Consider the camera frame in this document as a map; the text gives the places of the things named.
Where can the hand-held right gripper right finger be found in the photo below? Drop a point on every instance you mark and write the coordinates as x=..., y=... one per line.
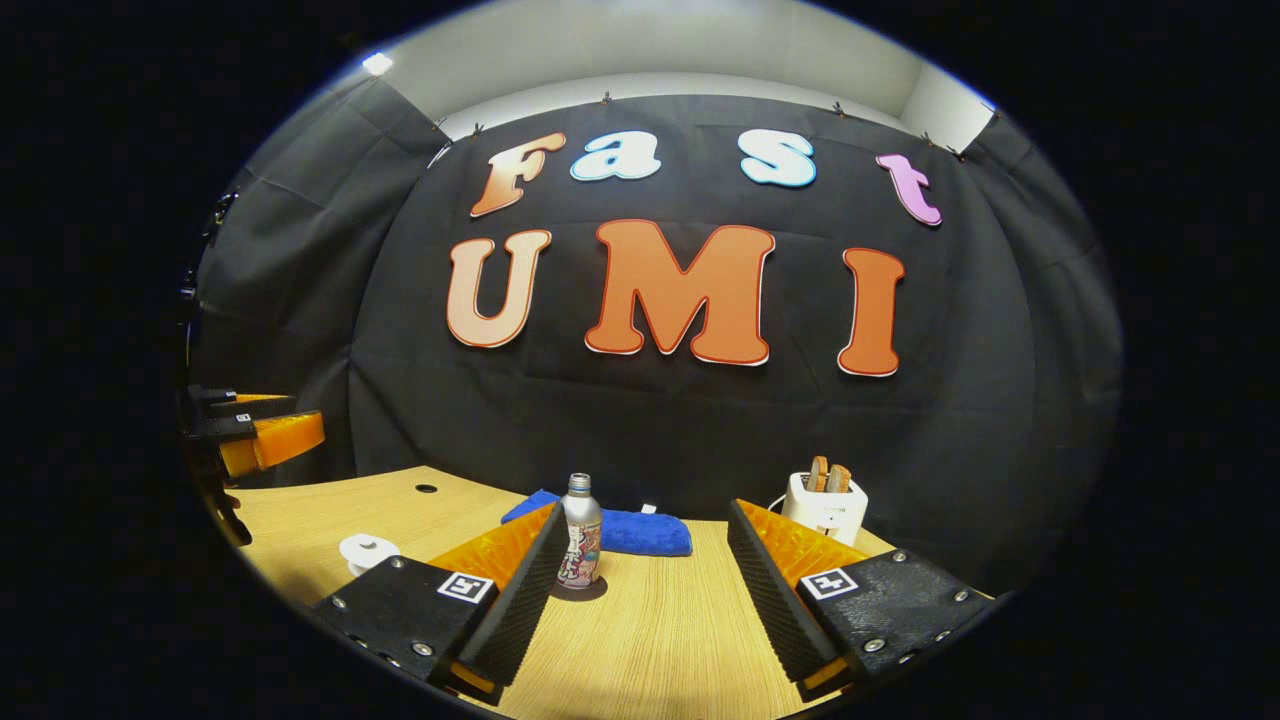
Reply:
x=772, y=600

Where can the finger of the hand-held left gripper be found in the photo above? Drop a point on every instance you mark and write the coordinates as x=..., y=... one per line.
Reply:
x=285, y=440
x=250, y=404

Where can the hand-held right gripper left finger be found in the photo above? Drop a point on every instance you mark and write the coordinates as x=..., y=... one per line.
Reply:
x=525, y=605

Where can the dark round coaster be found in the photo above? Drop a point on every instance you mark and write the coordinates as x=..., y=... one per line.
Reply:
x=590, y=594

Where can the silver water bottle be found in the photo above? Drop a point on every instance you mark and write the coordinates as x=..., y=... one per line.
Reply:
x=580, y=530

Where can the white teacup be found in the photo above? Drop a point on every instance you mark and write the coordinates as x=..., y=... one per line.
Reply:
x=350, y=562

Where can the white toaster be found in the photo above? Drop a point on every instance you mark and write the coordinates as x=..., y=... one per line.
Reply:
x=825, y=515

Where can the brown bread slice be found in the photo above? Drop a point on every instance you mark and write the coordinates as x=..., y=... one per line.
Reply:
x=818, y=475
x=840, y=480

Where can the blue towel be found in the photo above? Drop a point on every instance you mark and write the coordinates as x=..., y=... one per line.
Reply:
x=640, y=535

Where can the white saucer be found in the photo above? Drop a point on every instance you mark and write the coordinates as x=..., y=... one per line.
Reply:
x=362, y=574

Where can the ceiling light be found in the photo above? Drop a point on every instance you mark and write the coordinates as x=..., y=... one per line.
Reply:
x=377, y=63

